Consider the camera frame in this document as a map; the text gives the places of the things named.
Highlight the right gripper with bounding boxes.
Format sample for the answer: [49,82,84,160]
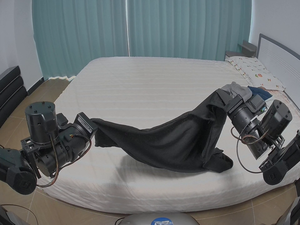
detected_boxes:
[223,95,260,133]

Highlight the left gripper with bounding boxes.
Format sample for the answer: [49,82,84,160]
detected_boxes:
[57,112,98,163]

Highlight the black T-shirt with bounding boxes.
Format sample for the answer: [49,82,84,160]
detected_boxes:
[90,89,234,174]

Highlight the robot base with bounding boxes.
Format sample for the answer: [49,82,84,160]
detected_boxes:
[116,213,200,225]

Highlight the pile of clothes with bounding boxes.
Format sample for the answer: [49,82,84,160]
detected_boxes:
[220,82,273,103]

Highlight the bed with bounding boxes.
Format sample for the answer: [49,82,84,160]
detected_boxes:
[35,33,300,214]

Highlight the white printed pillow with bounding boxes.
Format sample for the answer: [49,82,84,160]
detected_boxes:
[225,56,287,92]

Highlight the grey bedside table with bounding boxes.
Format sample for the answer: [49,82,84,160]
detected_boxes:
[225,40,257,60]

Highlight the black chest of drawers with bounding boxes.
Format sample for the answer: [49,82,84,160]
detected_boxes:
[0,65,27,128]

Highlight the blue-green curtain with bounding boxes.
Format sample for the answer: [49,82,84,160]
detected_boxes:
[127,0,252,61]
[32,0,130,81]

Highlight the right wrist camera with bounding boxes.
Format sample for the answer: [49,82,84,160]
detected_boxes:
[248,95,268,113]

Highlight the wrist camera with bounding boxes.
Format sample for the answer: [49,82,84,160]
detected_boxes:
[56,113,70,129]
[248,95,268,113]

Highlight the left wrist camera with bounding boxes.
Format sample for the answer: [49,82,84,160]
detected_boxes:
[56,113,70,129]

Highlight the black cable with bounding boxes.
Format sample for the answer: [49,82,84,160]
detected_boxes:
[231,126,266,173]

